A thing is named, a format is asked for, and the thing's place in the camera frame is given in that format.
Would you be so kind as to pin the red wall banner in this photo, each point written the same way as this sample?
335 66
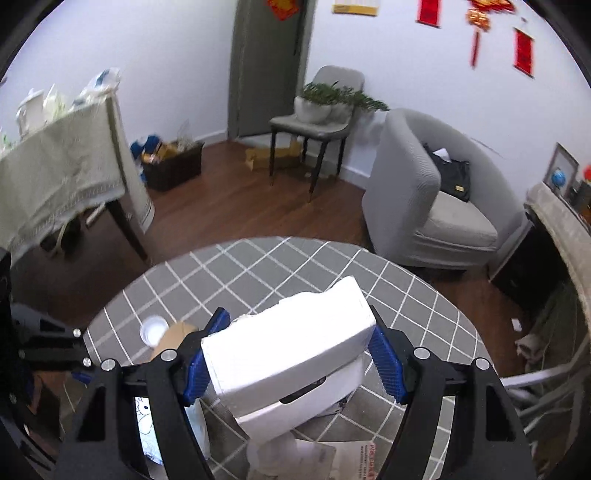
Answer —
524 53
429 11

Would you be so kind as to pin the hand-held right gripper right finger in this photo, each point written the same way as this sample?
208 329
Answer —
388 365

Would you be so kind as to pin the beige patterned tablecloth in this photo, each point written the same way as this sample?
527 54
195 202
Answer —
60 166

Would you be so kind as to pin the grey checked tablecloth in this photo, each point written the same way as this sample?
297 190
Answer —
277 267

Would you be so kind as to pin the clear plastic bag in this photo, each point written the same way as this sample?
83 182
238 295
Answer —
199 429

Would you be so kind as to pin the grey dining chair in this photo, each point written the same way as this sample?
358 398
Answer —
307 131

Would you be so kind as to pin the blue white plastic bag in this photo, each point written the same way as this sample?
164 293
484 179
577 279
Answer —
102 83

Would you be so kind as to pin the black side cabinet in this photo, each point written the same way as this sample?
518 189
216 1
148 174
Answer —
526 263

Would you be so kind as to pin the red diamond door poster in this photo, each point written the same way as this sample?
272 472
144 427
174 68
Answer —
285 8

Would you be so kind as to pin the framed picture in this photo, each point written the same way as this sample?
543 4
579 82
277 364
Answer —
561 161

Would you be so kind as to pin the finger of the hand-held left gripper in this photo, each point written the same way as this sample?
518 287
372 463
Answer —
55 362
46 325

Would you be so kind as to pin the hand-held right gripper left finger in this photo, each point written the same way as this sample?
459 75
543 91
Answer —
202 361

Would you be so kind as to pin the grey green door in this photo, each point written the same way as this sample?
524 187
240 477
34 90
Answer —
263 74

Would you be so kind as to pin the red knot wall ornament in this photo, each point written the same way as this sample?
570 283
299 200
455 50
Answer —
478 18

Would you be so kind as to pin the white paper box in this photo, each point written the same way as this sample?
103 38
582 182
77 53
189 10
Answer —
286 341

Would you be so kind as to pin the green plant in white pot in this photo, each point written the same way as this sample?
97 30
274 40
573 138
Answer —
318 108

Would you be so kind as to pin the white paper scrap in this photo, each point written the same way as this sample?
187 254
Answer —
516 324

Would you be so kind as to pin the beige cabinet cloth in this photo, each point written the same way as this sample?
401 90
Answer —
561 221

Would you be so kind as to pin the black storage crate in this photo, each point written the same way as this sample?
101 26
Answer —
178 168

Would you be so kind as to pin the white metal rack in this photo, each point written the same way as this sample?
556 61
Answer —
545 383

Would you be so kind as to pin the grey armchair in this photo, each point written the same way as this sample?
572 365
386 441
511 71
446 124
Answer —
406 184

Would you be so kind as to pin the white printed leaflet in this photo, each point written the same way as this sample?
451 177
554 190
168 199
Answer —
358 464

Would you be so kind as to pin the flat cardboard box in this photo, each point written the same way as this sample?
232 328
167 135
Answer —
281 158

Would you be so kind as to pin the black handbag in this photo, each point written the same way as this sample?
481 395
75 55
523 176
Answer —
452 177

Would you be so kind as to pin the yellow wall calendar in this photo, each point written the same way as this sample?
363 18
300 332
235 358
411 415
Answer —
355 7

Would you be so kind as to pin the white plastic lid cup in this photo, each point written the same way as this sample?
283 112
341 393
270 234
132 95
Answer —
153 330

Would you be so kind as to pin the dark wooden dining table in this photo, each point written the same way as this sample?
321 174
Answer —
131 230

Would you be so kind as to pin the white tissue box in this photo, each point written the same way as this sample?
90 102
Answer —
318 397

